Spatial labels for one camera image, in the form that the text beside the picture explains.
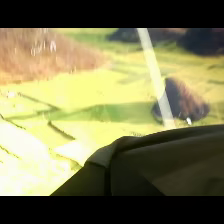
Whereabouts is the black garment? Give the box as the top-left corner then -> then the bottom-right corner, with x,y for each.
49,124 -> 224,197

